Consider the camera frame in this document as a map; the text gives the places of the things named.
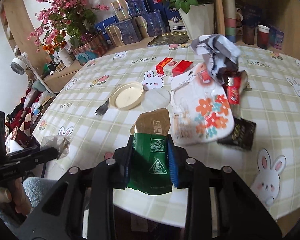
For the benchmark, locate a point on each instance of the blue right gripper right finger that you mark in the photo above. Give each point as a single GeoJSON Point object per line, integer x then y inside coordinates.
{"type": "Point", "coordinates": [173, 161]}

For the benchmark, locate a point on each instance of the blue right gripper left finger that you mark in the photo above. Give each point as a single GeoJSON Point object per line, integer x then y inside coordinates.
{"type": "Point", "coordinates": [125, 164]}

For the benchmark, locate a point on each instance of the green carton piece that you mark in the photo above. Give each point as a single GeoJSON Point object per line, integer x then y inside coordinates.
{"type": "Point", "coordinates": [149, 172]}

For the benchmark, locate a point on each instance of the floral white plastic package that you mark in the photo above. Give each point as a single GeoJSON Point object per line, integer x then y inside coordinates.
{"type": "Point", "coordinates": [200, 109]}

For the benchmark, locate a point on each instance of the black plastic fork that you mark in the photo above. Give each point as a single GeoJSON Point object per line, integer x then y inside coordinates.
{"type": "Point", "coordinates": [103, 108]}

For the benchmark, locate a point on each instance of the cream round lid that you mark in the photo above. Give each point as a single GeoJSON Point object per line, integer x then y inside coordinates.
{"type": "Point", "coordinates": [127, 96]}

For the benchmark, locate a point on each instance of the black foil packet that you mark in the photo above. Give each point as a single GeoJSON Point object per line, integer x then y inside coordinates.
{"type": "Point", "coordinates": [242, 136]}

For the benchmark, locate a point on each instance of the grey white paper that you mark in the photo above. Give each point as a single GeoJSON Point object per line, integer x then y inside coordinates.
{"type": "Point", "coordinates": [219, 54]}

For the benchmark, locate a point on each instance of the person left hand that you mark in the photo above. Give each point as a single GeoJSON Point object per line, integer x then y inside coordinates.
{"type": "Point", "coordinates": [15, 193]}

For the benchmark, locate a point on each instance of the red cigarette pack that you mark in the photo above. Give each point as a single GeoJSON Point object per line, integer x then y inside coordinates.
{"type": "Point", "coordinates": [173, 67]}

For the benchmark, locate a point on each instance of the white desk fan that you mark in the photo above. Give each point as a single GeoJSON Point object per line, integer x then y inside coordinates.
{"type": "Point", "coordinates": [21, 63]}

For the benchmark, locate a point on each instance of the white vase orange flowers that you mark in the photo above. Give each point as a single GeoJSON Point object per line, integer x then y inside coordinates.
{"type": "Point", "coordinates": [60, 52]}

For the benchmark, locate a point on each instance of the dark blue gift box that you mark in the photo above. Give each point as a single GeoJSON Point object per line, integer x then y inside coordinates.
{"type": "Point", "coordinates": [124, 33]}

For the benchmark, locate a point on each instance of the white flower pot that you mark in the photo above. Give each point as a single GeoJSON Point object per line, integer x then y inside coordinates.
{"type": "Point", "coordinates": [199, 20]}

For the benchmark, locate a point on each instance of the red cup on shelf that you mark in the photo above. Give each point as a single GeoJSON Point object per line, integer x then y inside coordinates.
{"type": "Point", "coordinates": [262, 36]}

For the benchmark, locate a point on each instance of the pink blossom plant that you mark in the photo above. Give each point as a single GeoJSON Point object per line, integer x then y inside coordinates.
{"type": "Point", "coordinates": [72, 18]}

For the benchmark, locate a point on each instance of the stack of pastel cups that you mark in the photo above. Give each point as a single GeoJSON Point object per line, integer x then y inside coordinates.
{"type": "Point", "coordinates": [229, 10]}

